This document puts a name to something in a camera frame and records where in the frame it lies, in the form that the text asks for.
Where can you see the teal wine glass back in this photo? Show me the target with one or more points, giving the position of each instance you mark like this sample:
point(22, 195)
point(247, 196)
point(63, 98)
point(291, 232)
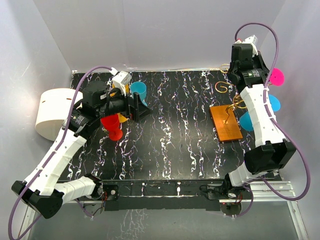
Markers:
point(140, 88)

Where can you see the white paper roll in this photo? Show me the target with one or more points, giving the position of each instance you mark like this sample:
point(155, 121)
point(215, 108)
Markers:
point(53, 110)

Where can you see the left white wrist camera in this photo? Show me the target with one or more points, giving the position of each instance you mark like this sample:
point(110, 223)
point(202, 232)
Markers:
point(120, 80)

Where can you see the teal wine glass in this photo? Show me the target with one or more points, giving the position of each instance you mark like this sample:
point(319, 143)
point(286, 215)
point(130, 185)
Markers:
point(140, 88)
point(245, 120)

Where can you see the teal wine glass front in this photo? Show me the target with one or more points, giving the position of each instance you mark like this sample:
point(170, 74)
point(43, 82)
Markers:
point(245, 120)

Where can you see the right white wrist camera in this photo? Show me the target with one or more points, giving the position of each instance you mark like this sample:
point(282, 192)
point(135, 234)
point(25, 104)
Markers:
point(252, 40)

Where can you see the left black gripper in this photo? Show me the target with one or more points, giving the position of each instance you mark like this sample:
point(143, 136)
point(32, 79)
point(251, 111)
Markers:
point(129, 102)

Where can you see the gold wire glass rack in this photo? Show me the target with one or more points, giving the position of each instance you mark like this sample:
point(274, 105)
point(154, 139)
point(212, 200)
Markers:
point(225, 122)

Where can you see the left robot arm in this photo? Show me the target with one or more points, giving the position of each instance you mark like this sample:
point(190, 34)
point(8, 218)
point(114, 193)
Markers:
point(41, 190)

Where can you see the black front mounting bar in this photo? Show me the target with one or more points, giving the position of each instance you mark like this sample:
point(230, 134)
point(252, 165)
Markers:
point(162, 194)

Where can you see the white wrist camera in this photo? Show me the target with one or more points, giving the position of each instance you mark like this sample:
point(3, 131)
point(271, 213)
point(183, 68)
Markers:
point(120, 80)
point(252, 40)

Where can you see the magenta wine glass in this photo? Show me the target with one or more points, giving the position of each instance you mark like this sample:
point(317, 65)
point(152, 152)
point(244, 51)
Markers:
point(277, 77)

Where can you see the orange wine glass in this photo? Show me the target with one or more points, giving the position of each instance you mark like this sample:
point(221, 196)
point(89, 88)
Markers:
point(122, 119)

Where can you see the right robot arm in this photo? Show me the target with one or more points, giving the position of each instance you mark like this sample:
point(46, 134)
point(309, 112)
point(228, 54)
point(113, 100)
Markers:
point(272, 150)

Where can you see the red wine glass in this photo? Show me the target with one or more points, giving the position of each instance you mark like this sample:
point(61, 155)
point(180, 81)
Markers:
point(112, 125)

